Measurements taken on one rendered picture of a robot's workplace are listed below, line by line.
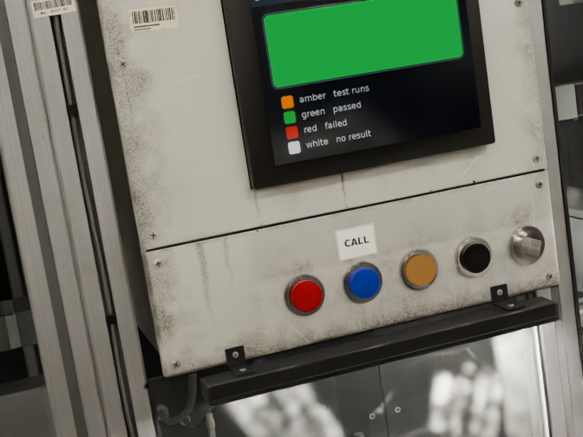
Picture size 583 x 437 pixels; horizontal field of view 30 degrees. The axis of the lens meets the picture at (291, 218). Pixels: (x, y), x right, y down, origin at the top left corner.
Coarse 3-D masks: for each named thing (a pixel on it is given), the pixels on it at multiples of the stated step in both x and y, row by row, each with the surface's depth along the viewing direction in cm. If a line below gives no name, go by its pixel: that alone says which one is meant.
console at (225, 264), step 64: (128, 0) 96; (192, 0) 98; (512, 0) 107; (128, 64) 97; (192, 64) 98; (256, 64) 99; (512, 64) 108; (128, 128) 97; (192, 128) 99; (256, 128) 99; (512, 128) 109; (128, 192) 107; (192, 192) 100; (256, 192) 101; (320, 192) 103; (384, 192) 105; (448, 192) 107; (512, 192) 109; (128, 256) 117; (192, 256) 100; (256, 256) 102; (320, 256) 104; (384, 256) 106; (448, 256) 108; (512, 256) 110; (192, 320) 101; (256, 320) 103; (320, 320) 105; (384, 320) 107
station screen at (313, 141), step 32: (256, 0) 97; (288, 0) 98; (320, 0) 99; (352, 0) 100; (256, 32) 97; (416, 64) 102; (448, 64) 103; (288, 96) 99; (320, 96) 100; (352, 96) 101; (384, 96) 102; (416, 96) 103; (448, 96) 104; (288, 128) 99; (320, 128) 100; (352, 128) 101; (384, 128) 102; (416, 128) 103; (448, 128) 104; (288, 160) 100
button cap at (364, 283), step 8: (360, 272) 104; (368, 272) 105; (376, 272) 105; (352, 280) 104; (360, 280) 105; (368, 280) 105; (376, 280) 105; (352, 288) 104; (360, 288) 105; (368, 288) 105; (376, 288) 105; (360, 296) 105; (368, 296) 105
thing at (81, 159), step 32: (32, 32) 95; (64, 32) 96; (64, 64) 96; (64, 96) 97; (64, 128) 97; (96, 128) 97; (64, 160) 97; (96, 160) 98; (64, 192) 97; (96, 192) 98; (96, 224) 99; (96, 256) 100; (96, 288) 99; (128, 288) 100; (96, 320) 99; (128, 320) 100; (96, 352) 100; (128, 352) 101; (128, 384) 101; (128, 416) 102
